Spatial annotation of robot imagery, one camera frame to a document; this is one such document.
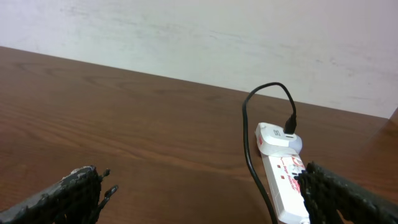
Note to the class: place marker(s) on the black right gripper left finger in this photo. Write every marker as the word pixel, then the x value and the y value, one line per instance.
pixel 73 199

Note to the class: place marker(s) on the white USB charger adapter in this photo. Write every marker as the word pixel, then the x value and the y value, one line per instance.
pixel 272 141

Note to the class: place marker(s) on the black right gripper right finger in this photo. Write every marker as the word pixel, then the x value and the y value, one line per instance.
pixel 330 198

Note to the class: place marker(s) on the white power strip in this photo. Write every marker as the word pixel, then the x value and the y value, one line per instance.
pixel 285 190

